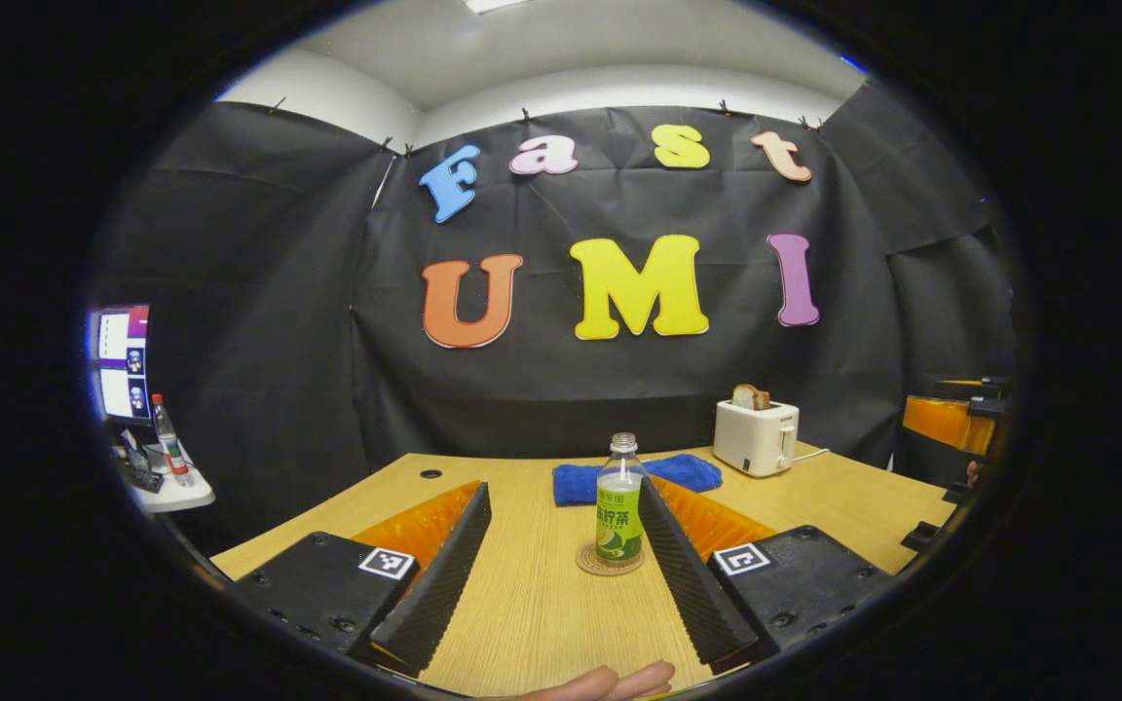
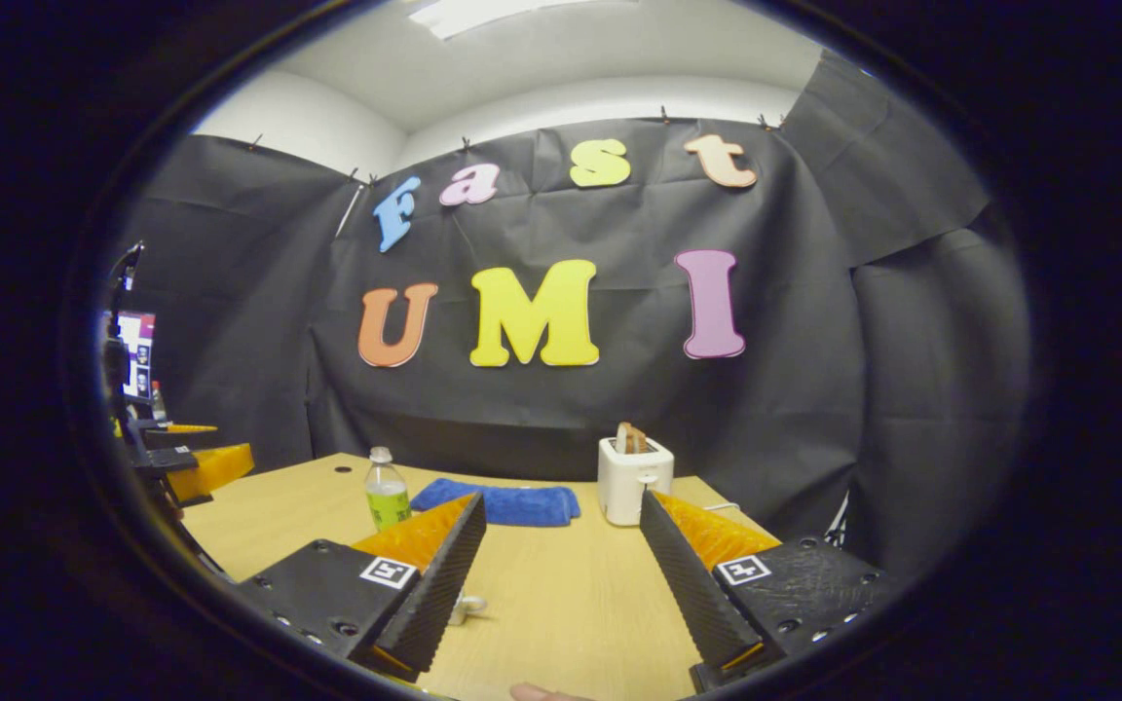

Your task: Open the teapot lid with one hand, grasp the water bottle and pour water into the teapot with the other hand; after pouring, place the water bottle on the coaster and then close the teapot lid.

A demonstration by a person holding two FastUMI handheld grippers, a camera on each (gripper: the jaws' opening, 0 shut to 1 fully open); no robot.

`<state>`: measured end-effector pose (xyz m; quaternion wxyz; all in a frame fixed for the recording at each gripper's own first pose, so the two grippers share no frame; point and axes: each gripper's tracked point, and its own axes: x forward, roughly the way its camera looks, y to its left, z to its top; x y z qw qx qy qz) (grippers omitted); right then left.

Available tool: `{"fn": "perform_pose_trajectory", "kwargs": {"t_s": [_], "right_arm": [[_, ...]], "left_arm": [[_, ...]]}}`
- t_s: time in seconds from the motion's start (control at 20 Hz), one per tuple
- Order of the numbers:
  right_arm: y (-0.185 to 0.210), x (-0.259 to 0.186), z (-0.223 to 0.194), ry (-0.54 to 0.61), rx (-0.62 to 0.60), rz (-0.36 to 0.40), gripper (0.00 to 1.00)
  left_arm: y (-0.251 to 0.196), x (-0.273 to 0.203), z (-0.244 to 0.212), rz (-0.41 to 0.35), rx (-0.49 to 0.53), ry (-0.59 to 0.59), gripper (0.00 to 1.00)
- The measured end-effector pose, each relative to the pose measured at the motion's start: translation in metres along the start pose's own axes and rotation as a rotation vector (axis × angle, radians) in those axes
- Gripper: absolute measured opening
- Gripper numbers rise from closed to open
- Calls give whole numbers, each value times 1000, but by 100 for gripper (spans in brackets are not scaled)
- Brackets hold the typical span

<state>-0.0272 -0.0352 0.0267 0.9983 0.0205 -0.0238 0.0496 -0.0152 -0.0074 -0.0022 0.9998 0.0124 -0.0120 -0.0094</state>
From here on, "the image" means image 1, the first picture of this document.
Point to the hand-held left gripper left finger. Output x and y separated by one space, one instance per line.
439 584

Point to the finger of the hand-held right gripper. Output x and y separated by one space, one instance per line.
946 424
919 537

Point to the computer monitor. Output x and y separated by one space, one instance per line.
123 360

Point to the white side table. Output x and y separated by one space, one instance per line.
181 497

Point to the round brown coaster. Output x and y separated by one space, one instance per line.
588 563

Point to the white toaster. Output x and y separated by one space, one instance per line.
756 443

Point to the green label water bottle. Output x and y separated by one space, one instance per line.
619 531

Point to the clear bottle with red cap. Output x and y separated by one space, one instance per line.
171 448

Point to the black remote control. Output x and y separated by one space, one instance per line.
147 480

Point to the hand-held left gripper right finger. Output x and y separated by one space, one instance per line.
688 584

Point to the blue towel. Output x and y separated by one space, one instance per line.
688 472

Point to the brown toast slice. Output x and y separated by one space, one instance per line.
748 397

